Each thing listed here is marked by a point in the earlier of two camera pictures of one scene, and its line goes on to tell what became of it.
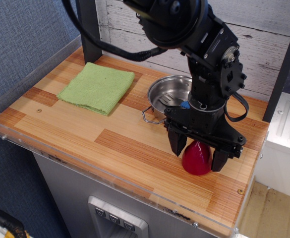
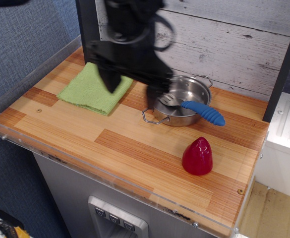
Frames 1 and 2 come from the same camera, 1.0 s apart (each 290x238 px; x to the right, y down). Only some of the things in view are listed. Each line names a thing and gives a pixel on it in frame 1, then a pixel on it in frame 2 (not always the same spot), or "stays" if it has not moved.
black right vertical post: (285, 68) stays
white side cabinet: (280, 167) stays
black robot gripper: (203, 121) → (137, 62)
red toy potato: (197, 158) stays
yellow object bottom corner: (9, 234) → (21, 233)
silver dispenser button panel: (109, 220) stays
